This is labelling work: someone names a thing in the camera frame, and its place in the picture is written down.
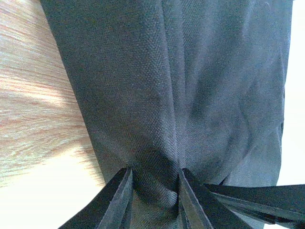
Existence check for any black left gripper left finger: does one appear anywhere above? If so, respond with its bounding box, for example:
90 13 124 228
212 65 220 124
60 168 133 229

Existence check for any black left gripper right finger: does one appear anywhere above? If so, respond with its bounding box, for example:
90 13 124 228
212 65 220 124
178 168 251 229

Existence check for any black backpack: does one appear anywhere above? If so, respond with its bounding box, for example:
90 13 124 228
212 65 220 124
41 0 293 229

